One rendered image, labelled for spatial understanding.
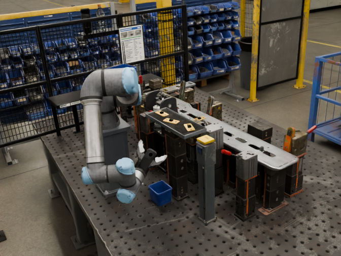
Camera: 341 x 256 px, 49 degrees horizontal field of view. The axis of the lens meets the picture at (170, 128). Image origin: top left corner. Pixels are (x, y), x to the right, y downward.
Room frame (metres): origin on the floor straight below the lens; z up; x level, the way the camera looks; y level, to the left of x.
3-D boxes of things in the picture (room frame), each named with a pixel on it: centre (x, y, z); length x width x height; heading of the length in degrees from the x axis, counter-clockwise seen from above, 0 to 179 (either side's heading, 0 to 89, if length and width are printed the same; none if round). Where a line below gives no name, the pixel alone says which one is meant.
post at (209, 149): (1.58, -0.16, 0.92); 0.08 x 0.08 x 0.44; 32
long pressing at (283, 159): (2.16, -0.20, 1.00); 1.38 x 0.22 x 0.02; 32
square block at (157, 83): (2.87, 0.10, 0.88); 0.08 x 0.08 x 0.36; 32
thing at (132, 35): (3.09, 0.27, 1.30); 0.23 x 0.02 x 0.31; 122
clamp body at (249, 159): (1.58, -0.36, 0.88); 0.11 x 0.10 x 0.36; 122
